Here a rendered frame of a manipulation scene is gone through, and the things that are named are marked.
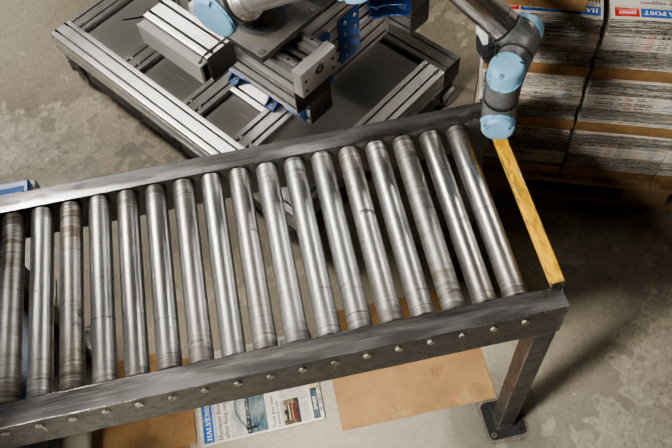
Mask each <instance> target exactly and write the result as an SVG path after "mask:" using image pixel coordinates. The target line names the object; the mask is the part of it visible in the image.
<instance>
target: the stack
mask: <svg viewBox="0 0 672 448"><path fill-rule="evenodd" d="M509 6H510V7H511V8H512V9H514V10H515V11H516V12H517V13H518V14H521V13H530V14H531V15H534V16H535V15H536V16H537V17H538V18H540V20H541V21H542V22H543V25H544V33H543V37H542V40H541V44H540V46H539V47H538V49H537V51H536V54H535V56H534V58H533V61H532V62H536V63H549V64H561V65H572V66H583V67H589V66H590V64H591V60H592V57H593V67H603V68H618V69H632V70H644V71H656V72H668V73H672V0H588V3H587V6H586V9H585V12H580V11H569V10H558V9H547V8H537V7H526V6H515V5H509ZM516 115H518V116H531V117H544V118H555V119H566V120H574V118H575V116H576V123H577V122H589V123H603V124H615V125H627V126H639V127H649V128H659V129H669V130H672V84H669V83H657V82H644V81H631V80H618V79H605V78H593V77H590V71H589V74H588V77H576V76H564V75H551V74H539V73H527V75H526V78H525V80H524V82H523V85H522V88H521V92H520V96H519V101H518V106H517V111H516ZM574 129H575V128H574V125H573V128H572V129H567V128H554V127H542V126H530V125H518V124H515V131H514V133H513V134H512V135H511V136H510V137H508V138H507V139H508V140H509V144H510V146H511V149H512V151H513V154H514V156H515V159H516V161H519V162H528V163H536V164H545V165H553V166H559V165H560V163H562V167H575V168H587V169H598V170H609V171H619V172H629V173H639V174H649V175H654V174H655V173H656V175H661V176H671V177H672V139H670V138H659V137H648V136H636V135H625V134H614V133H603V132H592V131H580V130H574ZM520 171H521V173H522V176H523V178H524V179H530V180H540V181H549V182H559V183H569V184H579V185H588V186H598V187H608V188H618V189H621V191H620V193H619V195H617V194H607V193H597V192H588V191H578V190H568V189H559V188H549V187H540V186H530V185H526V186H527V188H528V190H529V193H530V195H531V196H539V197H549V198H558V199H568V200H577V201H587V202H596V203H606V204H615V205H625V206H634V207H644V208H653V209H663V210H672V200H667V199H668V197H669V195H670V194H672V185H671V184H662V183H652V182H644V181H633V180H622V179H611V178H600V177H589V176H578V175H567V174H560V172H558V173H550V172H541V171H532V170H522V169H520ZM482 172H483V174H484V177H485V180H486V182H487V185H488V188H489V190H490V191H492V192H501V193H511V194H513V191H512V189H511V186H510V184H509V181H508V179H507V176H506V173H505V171H504V168H503V167H494V166H485V165H482Z"/></svg>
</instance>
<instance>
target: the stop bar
mask: <svg viewBox="0 0 672 448"><path fill-rule="evenodd" d="M492 141H493V143H494V146H495V148H496V151H497V153H498V156H499V158H500V161H501V163H502V166H503V168H504V171H505V173H506V176H507V179H508V181H509V184H510V186H511V189H512V191H513V194H514V196H515V199H516V201H517V204H518V206H519V209H520V211H521V214H522V217H523V219H524V222H525V224H526V227H527V229H528V232H529V234H530V237H531V239H532V242H533V244H534V247H535V249H536V252H537V255H538V257H539V260H540V262H541V265H542V267H543V270H544V272H545V275H546V277H547V280H548V282H549V285H550V288H557V287H561V286H564V284H565V282H566V281H565V279H564V276H563V274H562V271H561V269H560V266H559V264H558V261H557V259H556V257H555V256H556V254H555V253H554V252H553V249H552V247H551V244H550V242H549V239H548V237H547V235H546V232H545V230H544V227H543V225H542V222H541V220H540V217H539V215H538V212H537V210H536V208H535V205H534V203H533V200H532V198H531V195H530V193H529V190H528V188H527V186H526V183H525V181H524V178H523V176H522V173H521V171H520V168H519V166H518V164H517V161H516V159H515V156H514V154H513V151H512V149H511V146H510V144H509V140H508V139H507V138H506V139H501V140H498V139H496V140H495V139H492Z"/></svg>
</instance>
